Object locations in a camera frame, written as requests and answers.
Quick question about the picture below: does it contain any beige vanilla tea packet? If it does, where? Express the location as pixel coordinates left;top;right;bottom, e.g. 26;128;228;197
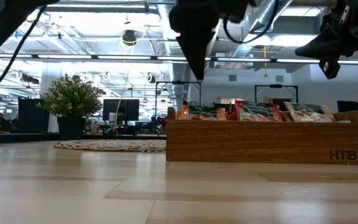
283;101;337;123

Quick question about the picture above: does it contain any orange peach tea packet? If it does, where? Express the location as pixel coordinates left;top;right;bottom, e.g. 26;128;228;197
177;103;190;121
185;105;229;121

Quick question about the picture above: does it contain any black room divider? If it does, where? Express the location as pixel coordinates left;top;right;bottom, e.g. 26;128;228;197
213;102;236;113

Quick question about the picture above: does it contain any looped black right wrist cable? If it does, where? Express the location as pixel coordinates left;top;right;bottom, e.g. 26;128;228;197
222;0;280;45

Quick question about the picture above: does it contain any long ceiling light strip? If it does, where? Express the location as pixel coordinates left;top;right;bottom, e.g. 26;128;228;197
0;53;358;65

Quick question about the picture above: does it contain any round woven placemat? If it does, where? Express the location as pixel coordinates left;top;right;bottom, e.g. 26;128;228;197
53;139;167;153

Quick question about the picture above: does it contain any black tripod device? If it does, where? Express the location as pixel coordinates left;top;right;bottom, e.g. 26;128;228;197
141;115;167;134

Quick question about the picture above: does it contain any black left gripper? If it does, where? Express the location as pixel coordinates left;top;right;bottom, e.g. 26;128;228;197
168;0;251;81

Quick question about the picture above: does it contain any thin hanging yellow cable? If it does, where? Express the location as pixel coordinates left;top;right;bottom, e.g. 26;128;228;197
113;70;131;134

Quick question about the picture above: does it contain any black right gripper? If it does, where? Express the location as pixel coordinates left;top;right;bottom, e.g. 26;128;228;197
294;0;358;80

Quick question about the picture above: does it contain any green plant in black pot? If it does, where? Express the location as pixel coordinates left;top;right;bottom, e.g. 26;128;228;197
35;73;104;140

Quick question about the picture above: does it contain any black ceiling device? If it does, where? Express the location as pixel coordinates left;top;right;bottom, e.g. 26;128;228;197
122;29;137;47

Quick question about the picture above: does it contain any wooden tea organiser box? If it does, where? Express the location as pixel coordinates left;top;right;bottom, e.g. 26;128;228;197
165;106;358;166

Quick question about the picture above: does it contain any black aluminium table frame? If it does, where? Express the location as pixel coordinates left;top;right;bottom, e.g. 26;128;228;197
0;132;167;144

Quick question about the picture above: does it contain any yellow hanging cord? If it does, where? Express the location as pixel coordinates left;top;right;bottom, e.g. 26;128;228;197
263;45;269;78

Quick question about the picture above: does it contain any slanted silver ventilation duct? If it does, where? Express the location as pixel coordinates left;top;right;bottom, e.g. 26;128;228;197
230;0;294;60

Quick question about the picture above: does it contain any black computer monitor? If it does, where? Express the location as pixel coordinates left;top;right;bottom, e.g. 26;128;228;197
102;98;140;127

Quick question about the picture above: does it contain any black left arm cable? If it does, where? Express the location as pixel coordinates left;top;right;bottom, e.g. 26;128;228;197
0;4;48;98

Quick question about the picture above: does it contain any small black monitor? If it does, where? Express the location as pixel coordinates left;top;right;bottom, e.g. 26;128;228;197
336;100;358;114

